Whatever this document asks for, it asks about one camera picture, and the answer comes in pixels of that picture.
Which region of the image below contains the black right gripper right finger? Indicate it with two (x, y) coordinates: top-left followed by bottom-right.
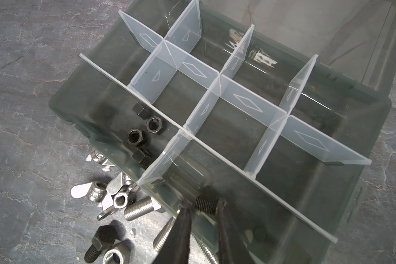
(216, 199), (254, 264)

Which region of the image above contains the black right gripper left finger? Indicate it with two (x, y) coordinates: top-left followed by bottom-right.
(153, 200), (192, 264)

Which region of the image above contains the black threaded bolt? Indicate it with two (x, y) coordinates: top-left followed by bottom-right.
(194, 196), (218, 216)

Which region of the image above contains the black hex nut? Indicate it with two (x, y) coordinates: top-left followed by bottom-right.
(132, 148), (151, 166)
(146, 116), (163, 134)
(126, 128), (146, 147)
(132, 103), (151, 120)

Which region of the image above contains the silver threaded bolt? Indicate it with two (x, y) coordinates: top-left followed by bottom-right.
(123, 197), (162, 221)

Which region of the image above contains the silver hex nut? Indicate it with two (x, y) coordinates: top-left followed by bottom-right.
(102, 242), (130, 264)

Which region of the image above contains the black hex bolt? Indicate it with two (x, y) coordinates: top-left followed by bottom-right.
(84, 225), (117, 264)

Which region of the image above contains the silver bolt pile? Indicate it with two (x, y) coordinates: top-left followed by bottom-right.
(87, 149), (219, 264)

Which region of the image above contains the silver wing nut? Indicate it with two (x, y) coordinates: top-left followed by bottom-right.
(70, 181), (107, 202)

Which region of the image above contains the clear plastic organizer box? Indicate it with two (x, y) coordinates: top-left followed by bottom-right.
(49, 1), (391, 264)

